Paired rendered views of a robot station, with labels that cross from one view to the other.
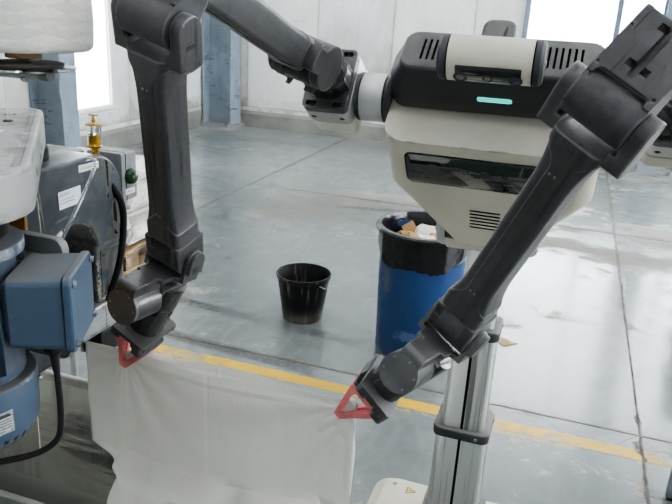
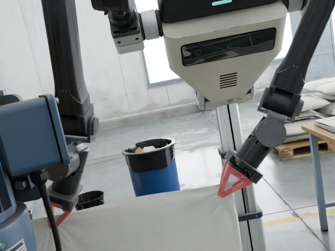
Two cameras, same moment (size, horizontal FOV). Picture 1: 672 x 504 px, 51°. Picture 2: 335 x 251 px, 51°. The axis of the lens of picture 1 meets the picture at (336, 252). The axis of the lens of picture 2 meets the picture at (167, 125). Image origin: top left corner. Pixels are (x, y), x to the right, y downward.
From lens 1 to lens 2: 0.47 m
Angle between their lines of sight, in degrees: 19
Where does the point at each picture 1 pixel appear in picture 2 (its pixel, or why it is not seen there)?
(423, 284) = (159, 175)
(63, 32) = not seen: outside the picture
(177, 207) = (78, 80)
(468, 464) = (256, 232)
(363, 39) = not seen: hidden behind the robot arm
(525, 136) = (245, 16)
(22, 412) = (30, 241)
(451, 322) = (281, 97)
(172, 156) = (72, 35)
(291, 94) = not seen: hidden behind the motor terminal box
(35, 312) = (28, 133)
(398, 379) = (272, 137)
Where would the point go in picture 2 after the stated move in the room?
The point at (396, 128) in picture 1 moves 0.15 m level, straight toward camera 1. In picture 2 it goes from (172, 33) to (187, 26)
